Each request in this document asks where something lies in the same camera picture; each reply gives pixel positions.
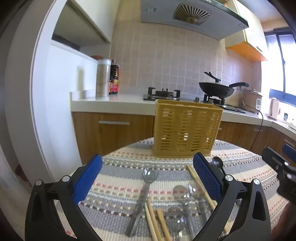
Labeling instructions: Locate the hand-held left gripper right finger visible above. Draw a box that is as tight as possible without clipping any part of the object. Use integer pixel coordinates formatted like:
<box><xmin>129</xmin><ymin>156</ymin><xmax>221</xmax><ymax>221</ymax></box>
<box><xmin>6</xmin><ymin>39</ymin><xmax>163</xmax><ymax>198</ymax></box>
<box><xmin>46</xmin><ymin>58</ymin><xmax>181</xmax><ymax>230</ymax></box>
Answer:
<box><xmin>193</xmin><ymin>152</ymin><xmax>271</xmax><ymax>241</ymax></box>

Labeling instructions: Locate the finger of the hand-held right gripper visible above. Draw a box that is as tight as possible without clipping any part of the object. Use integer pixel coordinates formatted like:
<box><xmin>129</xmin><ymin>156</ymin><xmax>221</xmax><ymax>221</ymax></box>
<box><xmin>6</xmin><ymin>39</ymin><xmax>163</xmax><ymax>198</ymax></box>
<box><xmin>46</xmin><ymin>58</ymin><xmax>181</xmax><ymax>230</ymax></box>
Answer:
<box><xmin>262</xmin><ymin>146</ymin><xmax>289</xmax><ymax>174</ymax></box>
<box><xmin>282</xmin><ymin>144</ymin><xmax>296</xmax><ymax>160</ymax></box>

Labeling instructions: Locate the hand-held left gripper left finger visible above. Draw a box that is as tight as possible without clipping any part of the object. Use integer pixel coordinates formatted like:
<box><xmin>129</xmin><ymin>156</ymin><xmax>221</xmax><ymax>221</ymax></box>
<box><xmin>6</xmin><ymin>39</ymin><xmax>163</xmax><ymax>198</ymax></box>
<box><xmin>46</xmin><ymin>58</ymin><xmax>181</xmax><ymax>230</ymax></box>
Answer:
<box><xmin>25</xmin><ymin>155</ymin><xmax>103</xmax><ymax>241</ymax></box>

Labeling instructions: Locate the yellow plastic utensil basket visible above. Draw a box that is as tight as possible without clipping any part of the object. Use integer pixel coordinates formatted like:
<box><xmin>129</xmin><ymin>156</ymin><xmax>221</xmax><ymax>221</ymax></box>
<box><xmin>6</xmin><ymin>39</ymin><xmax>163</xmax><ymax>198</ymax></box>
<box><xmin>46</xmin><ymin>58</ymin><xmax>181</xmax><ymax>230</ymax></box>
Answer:
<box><xmin>152</xmin><ymin>99</ymin><xmax>224</xmax><ymax>158</ymax></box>

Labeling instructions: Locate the person's right forearm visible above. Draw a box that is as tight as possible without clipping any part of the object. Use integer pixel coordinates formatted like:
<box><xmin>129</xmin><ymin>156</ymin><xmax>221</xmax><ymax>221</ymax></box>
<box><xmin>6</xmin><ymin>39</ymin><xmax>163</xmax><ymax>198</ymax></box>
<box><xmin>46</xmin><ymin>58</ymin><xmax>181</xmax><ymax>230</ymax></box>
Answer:
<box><xmin>273</xmin><ymin>202</ymin><xmax>296</xmax><ymax>241</ymax></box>

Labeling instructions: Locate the striped woven tablecloth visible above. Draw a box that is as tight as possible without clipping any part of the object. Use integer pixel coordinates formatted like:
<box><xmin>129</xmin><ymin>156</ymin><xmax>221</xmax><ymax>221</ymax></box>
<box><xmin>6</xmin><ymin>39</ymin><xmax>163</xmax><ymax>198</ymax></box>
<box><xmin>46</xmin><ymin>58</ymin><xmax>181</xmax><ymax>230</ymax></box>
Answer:
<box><xmin>54</xmin><ymin>137</ymin><xmax>289</xmax><ymax>241</ymax></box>

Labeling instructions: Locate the white electric kettle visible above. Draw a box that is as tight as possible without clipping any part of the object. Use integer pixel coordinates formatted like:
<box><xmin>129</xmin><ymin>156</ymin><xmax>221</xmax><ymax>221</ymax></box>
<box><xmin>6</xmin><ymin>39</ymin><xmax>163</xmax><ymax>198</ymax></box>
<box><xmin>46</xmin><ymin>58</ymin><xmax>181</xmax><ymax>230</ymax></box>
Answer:
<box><xmin>268</xmin><ymin>97</ymin><xmax>282</xmax><ymax>120</ymax></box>

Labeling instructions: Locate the wooden kitchen base cabinet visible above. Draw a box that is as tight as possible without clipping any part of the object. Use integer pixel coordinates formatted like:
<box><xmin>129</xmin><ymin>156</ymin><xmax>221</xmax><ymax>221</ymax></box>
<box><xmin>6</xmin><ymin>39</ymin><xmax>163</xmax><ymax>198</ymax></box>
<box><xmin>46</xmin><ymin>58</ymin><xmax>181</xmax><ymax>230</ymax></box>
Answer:
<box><xmin>72</xmin><ymin>111</ymin><xmax>296</xmax><ymax>164</ymax></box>

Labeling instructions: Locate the beige rice cooker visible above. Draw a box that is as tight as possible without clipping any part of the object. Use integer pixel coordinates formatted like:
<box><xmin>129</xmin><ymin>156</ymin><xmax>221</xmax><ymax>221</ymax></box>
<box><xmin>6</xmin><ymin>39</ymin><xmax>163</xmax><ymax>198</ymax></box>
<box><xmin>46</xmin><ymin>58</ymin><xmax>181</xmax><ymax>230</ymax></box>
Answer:
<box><xmin>243</xmin><ymin>89</ymin><xmax>263</xmax><ymax>110</ymax></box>

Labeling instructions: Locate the white kitchen countertop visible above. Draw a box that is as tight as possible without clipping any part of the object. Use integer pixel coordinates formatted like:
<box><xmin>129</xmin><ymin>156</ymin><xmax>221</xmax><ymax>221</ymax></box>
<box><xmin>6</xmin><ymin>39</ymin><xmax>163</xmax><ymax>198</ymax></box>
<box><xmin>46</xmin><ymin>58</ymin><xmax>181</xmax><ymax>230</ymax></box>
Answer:
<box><xmin>70</xmin><ymin>89</ymin><xmax>296</xmax><ymax>135</ymax></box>

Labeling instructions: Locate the black wok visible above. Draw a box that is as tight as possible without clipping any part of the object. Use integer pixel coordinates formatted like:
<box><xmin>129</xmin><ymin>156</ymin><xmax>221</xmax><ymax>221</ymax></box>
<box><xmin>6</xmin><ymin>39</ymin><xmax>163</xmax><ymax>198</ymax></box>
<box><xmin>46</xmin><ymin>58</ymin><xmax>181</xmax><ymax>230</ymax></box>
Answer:
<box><xmin>198</xmin><ymin>82</ymin><xmax>250</xmax><ymax>99</ymax></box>

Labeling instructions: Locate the dark framed window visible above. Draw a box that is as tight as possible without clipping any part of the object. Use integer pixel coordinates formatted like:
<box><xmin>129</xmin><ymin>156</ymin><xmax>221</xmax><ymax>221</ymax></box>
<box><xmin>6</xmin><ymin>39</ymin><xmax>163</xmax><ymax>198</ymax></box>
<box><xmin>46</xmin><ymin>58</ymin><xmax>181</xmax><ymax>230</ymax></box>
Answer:
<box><xmin>265</xmin><ymin>28</ymin><xmax>296</xmax><ymax>103</ymax></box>

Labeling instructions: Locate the white tall cabinet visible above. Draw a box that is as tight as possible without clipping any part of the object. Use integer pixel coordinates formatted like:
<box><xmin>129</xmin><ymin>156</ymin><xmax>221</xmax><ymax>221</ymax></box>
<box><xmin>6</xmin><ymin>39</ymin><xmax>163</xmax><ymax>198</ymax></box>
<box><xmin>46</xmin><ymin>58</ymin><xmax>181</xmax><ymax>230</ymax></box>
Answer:
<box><xmin>32</xmin><ymin>0</ymin><xmax>121</xmax><ymax>173</ymax></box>

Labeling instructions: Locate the black gas stove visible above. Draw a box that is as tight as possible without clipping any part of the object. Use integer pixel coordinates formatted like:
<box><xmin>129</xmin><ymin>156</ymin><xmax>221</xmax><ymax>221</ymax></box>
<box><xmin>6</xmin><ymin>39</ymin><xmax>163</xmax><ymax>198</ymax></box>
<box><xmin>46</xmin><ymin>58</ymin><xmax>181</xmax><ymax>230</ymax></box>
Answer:
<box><xmin>143</xmin><ymin>87</ymin><xmax>247</xmax><ymax>114</ymax></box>

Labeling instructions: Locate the steel thermos flask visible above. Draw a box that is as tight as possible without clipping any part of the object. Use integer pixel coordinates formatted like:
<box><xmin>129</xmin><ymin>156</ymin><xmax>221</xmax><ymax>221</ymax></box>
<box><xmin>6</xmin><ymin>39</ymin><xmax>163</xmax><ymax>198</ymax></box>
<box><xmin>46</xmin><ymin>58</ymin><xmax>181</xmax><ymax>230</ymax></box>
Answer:
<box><xmin>96</xmin><ymin>59</ymin><xmax>112</xmax><ymax>100</ymax></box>

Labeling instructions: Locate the dark bottle red label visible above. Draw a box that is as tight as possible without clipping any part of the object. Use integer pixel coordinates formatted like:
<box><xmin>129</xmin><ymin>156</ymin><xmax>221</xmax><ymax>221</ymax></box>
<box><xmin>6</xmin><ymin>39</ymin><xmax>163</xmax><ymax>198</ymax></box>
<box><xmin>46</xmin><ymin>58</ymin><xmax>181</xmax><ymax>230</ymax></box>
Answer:
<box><xmin>109</xmin><ymin>60</ymin><xmax>120</xmax><ymax>95</ymax></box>

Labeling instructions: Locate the grey range hood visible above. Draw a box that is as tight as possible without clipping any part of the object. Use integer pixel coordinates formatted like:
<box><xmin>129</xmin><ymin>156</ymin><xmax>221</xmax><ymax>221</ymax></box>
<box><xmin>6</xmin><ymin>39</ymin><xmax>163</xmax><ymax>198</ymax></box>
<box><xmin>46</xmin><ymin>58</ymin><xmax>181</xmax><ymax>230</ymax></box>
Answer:
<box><xmin>141</xmin><ymin>0</ymin><xmax>249</xmax><ymax>41</ymax></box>

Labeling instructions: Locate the black power cable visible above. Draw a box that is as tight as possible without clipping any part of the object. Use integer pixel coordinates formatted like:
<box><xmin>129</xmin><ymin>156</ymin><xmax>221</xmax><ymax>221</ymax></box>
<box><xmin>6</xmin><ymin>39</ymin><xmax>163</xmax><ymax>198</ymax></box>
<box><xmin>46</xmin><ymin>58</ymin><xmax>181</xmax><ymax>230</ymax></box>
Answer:
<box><xmin>240</xmin><ymin>102</ymin><xmax>264</xmax><ymax>150</ymax></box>

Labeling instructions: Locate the silver drawer handle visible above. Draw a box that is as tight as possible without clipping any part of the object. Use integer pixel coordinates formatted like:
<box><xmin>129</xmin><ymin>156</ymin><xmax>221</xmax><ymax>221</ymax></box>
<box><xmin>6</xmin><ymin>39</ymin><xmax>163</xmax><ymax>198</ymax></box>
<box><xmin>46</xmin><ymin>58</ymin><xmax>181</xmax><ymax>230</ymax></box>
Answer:
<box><xmin>99</xmin><ymin>120</ymin><xmax>130</xmax><ymax>126</ymax></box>

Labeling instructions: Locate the yellow orange wall cabinet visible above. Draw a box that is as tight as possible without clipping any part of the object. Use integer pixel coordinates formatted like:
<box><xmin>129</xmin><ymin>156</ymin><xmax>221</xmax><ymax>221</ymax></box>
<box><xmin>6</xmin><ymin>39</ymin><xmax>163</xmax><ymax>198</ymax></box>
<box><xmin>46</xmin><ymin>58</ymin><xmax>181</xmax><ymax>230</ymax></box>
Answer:
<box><xmin>225</xmin><ymin>0</ymin><xmax>269</xmax><ymax>62</ymax></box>

